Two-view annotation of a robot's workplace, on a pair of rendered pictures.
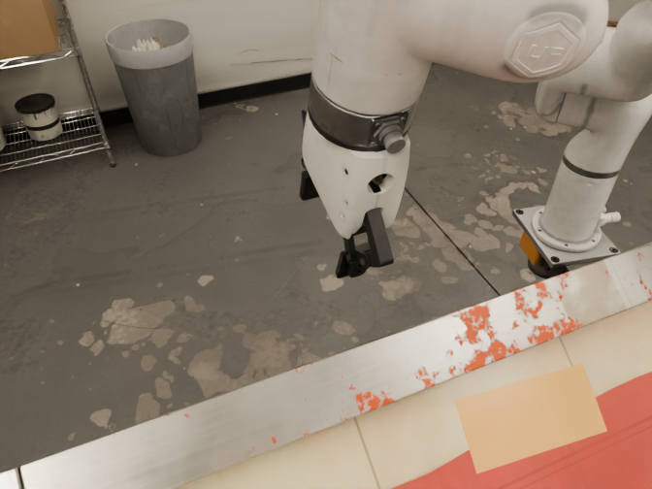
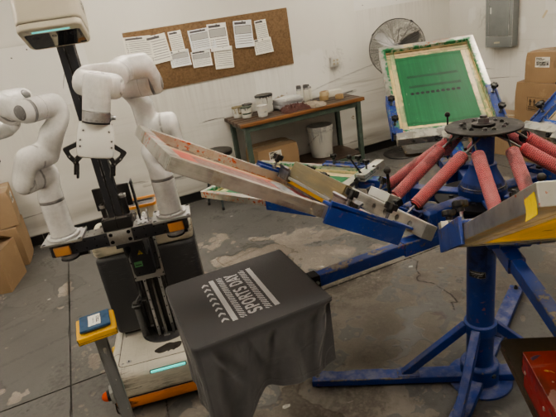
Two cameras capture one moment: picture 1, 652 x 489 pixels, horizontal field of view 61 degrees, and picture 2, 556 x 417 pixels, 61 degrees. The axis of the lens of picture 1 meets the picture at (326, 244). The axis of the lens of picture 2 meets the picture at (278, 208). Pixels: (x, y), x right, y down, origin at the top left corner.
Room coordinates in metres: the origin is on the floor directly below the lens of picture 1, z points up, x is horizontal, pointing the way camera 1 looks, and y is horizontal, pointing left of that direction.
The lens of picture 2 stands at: (-0.18, 1.30, 1.83)
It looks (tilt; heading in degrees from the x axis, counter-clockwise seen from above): 22 degrees down; 273
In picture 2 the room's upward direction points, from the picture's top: 9 degrees counter-clockwise
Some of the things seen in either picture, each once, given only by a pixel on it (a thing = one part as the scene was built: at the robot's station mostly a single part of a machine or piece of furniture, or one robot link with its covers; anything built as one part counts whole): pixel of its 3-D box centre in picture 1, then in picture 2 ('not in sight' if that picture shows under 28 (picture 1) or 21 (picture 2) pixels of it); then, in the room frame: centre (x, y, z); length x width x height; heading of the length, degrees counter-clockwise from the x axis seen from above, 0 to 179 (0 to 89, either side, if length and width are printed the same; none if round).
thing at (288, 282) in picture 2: not in sight; (242, 292); (0.06, -0.15, 0.95); 0.48 x 0.44 x 0.01; 23
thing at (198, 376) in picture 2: not in sight; (194, 363); (0.28, -0.06, 0.74); 0.45 x 0.03 x 0.43; 113
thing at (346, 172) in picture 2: not in sight; (305, 170); (-0.24, -1.13, 1.05); 1.08 x 0.61 x 0.23; 143
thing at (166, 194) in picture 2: not in sight; (166, 194); (0.37, -0.56, 1.21); 0.16 x 0.13 x 0.15; 102
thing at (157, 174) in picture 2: not in sight; (160, 159); (0.35, -0.55, 1.37); 0.13 x 0.10 x 0.16; 4
